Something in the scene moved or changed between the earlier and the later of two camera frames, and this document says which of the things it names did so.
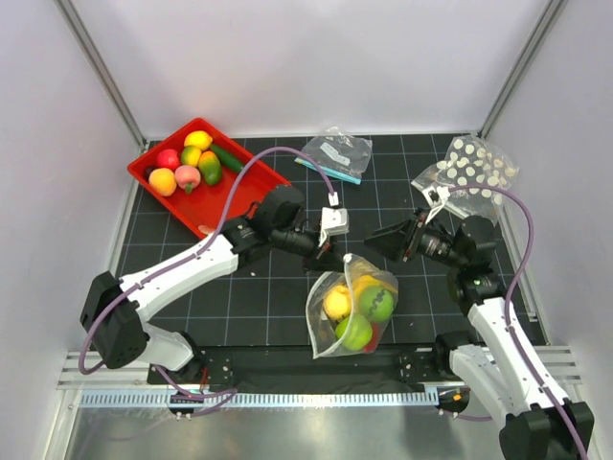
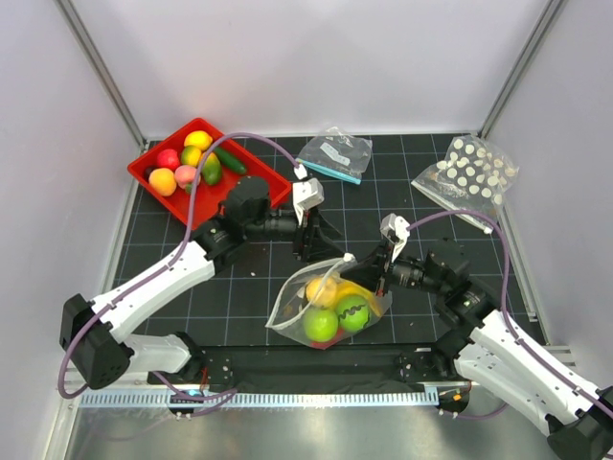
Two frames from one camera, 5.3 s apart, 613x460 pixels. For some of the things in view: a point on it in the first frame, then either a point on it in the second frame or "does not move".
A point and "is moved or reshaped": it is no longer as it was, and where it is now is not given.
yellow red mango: x=198 y=138 does not move
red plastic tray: x=231 y=199 does not move
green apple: x=358 y=334 → x=321 y=325
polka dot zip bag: x=347 y=311 is moved or reshaped
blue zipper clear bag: x=341 y=155 does not move
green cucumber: x=227 y=160 does not move
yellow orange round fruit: x=337 y=303 → x=327 y=294
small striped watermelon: x=376 y=303 → x=353 y=312
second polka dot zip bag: x=469 y=162 does not move
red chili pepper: x=374 y=340 → x=322 y=344
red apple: x=168 y=158 does not move
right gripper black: x=393 y=241 → x=371 y=273
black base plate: x=238 y=366 does not move
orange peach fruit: x=163 y=180 does not move
